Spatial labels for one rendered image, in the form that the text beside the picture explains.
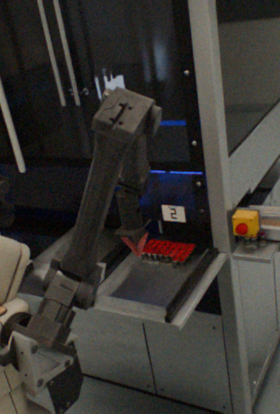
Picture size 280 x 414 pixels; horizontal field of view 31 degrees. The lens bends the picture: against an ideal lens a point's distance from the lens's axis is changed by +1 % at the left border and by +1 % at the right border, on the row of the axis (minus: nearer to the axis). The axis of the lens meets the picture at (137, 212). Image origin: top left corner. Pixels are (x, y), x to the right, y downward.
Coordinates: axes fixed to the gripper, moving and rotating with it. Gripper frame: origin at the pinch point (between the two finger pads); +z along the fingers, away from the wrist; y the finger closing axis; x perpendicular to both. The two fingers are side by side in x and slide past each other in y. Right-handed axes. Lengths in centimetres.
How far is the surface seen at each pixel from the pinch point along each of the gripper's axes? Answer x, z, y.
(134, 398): 42, 110, 37
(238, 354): -12, 66, 36
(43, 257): 54, 20, 16
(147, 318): -0.8, 20.9, -2.6
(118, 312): 9.3, 21.0, -2.8
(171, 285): -0.9, 21.0, 14.2
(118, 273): 19.5, 20.3, 14.5
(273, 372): -13, 110, 74
